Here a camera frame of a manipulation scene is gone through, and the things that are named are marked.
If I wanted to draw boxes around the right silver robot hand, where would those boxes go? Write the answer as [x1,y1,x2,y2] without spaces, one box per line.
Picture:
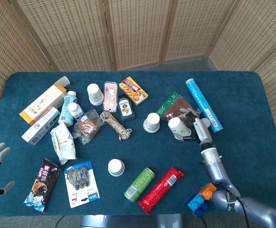
[176,107,213,146]

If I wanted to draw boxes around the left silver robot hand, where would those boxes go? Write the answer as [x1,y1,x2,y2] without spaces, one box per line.
[0,142,15,200]

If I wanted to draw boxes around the white paper cup green print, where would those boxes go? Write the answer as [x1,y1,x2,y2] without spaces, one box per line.
[168,117,192,141]

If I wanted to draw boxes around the white paper cup blue print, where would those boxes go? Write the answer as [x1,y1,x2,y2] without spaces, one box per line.
[144,112,161,132]

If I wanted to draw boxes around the white paper cup blue flower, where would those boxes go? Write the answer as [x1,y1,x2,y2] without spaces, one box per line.
[108,159,125,177]

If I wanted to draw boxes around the blue wrapped roll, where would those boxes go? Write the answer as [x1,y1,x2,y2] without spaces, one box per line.
[185,78,224,133]

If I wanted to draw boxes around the brown powder bag green header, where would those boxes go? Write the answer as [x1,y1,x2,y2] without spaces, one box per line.
[155,91,202,128]

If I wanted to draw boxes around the white pink toothpaste box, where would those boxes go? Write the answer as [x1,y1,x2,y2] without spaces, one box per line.
[21,106,61,146]

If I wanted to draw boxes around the brown ice cream wrapper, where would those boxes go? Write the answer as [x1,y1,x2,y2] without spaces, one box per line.
[23,157,62,213]

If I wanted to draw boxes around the white snack bag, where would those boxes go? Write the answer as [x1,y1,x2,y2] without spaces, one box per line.
[50,122,77,165]

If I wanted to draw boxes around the orange and cream long box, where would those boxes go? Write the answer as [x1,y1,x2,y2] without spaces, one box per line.
[19,76,71,126]

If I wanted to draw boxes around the colourful toy building blocks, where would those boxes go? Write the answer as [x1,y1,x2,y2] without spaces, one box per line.
[186,182,218,219]

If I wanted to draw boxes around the red biscuit pack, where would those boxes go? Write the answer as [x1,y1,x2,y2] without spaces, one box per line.
[138,167,185,216]

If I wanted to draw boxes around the blue felt table cover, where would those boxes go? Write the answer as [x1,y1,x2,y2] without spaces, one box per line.
[0,70,276,217]

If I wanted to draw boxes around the light blue drink bottle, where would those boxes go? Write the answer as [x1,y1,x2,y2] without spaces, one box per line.
[58,90,78,127]

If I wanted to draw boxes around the black mushroom sauce bottle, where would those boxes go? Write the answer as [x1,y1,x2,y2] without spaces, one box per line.
[118,94,136,122]

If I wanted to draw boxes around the yellow curry box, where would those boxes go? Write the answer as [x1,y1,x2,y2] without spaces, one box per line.
[118,76,149,106]

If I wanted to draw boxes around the green drink can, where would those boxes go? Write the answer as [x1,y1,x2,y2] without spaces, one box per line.
[123,167,156,203]

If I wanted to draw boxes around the correction tape blister card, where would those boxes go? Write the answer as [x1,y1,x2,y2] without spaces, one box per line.
[64,160,100,209]

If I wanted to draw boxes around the white pill bottle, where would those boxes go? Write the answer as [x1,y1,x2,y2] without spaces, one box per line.
[68,102,85,122]

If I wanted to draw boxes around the bread in clear bag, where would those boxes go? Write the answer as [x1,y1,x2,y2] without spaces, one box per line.
[71,109,105,145]

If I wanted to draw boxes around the pink packaged item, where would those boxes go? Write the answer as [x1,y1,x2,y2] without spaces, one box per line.
[103,81,118,113]

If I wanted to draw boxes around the grey robot torso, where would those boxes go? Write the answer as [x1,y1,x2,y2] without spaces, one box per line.
[80,213,184,228]

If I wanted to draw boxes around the woven bamboo folding screen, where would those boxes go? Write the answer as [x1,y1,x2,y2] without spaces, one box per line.
[0,0,276,174]

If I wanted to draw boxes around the braided rope bundle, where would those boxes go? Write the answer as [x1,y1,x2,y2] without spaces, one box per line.
[100,111,133,141]

